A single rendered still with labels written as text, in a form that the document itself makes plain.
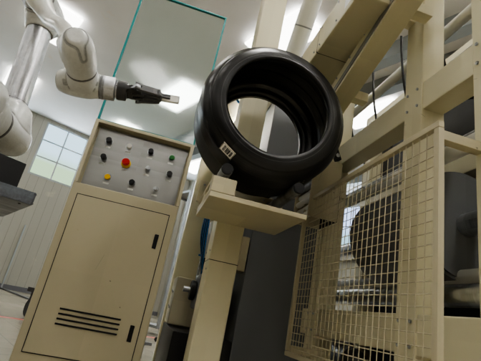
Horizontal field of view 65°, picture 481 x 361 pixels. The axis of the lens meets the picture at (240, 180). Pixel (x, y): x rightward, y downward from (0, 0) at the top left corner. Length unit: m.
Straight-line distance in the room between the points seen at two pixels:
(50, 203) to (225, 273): 10.64
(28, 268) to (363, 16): 11.10
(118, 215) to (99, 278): 0.32
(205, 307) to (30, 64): 1.24
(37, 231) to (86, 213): 9.95
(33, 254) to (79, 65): 10.70
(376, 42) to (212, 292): 1.24
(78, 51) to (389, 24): 1.17
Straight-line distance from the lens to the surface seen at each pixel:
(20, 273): 11.92
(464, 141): 1.21
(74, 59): 1.41
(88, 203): 2.06
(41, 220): 12.02
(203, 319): 1.65
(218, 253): 1.67
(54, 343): 2.03
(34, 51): 1.90
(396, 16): 1.72
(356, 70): 1.83
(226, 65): 1.52
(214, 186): 1.34
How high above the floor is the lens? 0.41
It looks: 20 degrees up
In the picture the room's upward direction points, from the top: 11 degrees clockwise
